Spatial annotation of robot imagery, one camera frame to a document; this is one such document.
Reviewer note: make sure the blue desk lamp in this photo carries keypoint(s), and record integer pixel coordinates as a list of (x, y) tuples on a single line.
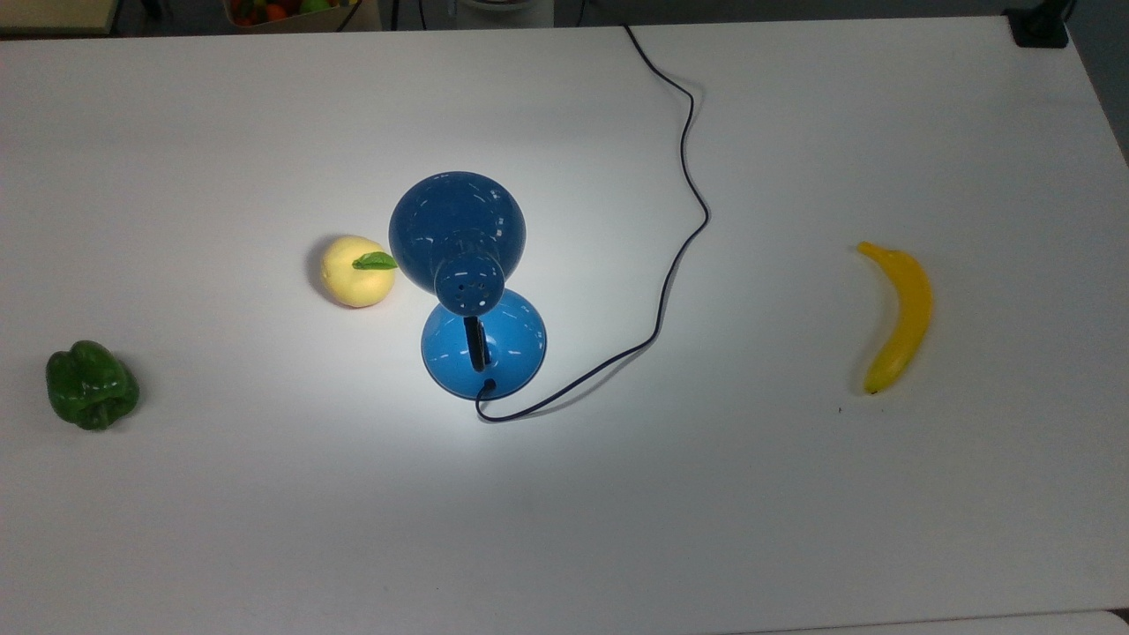
[(454, 220)]

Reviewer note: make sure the yellow toy apple with leaf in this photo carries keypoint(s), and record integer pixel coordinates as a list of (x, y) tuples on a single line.
[(353, 284)]

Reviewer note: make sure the yellow toy banana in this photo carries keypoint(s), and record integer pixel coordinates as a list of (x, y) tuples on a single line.
[(908, 317)]

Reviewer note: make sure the cardboard box of toy fruit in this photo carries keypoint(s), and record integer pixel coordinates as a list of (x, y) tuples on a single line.
[(291, 16)]

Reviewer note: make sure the green toy bell pepper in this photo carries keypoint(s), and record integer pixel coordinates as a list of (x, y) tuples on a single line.
[(88, 388)]

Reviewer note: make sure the black corner table clamp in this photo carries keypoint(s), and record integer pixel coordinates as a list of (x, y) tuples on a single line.
[(1039, 26)]

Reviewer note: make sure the tan wooden board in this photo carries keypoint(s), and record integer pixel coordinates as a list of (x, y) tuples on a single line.
[(53, 13)]

